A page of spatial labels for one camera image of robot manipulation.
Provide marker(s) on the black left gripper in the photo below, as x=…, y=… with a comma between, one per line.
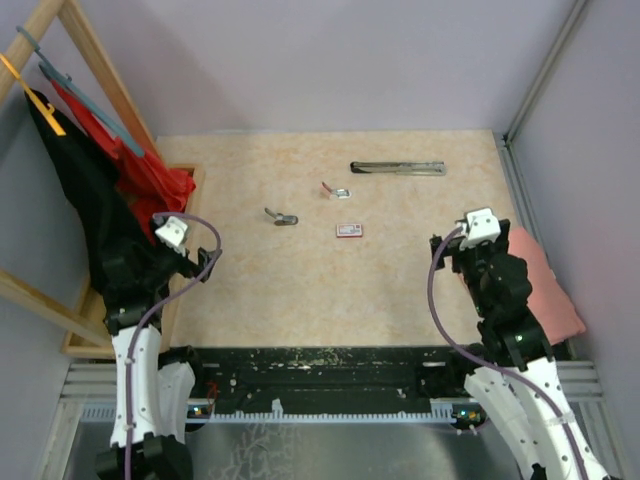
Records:
x=189, y=267

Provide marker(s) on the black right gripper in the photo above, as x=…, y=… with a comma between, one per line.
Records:
x=452, y=245

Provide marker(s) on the large black chrome stapler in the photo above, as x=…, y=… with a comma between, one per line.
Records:
x=400, y=168

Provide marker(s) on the red white staple box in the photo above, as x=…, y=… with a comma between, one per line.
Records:
x=349, y=230

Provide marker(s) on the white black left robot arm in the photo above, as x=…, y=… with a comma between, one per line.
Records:
x=152, y=385

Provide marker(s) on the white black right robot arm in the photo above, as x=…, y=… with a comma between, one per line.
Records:
x=515, y=377

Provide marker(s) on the black hanging garment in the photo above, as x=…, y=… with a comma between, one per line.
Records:
x=122, y=260

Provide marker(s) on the red hanging garment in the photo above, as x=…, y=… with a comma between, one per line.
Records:
x=154, y=186

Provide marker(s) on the pink folded cloth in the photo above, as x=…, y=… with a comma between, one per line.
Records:
x=548, y=302

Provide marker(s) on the yellow clothes hanger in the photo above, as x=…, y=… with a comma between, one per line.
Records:
x=46, y=109

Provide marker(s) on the teal clothes hanger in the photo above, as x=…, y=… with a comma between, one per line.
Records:
x=65, y=81

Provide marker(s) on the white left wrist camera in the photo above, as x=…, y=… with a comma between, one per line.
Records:
x=173, y=233

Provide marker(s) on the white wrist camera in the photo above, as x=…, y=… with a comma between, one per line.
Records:
x=477, y=227
x=173, y=233

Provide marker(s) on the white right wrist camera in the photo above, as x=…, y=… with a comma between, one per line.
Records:
x=477, y=227

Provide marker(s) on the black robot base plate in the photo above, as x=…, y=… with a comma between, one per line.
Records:
x=335, y=380

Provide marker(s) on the wooden clothes rack frame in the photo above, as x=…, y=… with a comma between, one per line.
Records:
x=67, y=300

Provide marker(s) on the aluminium rail frame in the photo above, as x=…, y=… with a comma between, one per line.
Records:
x=89, y=395

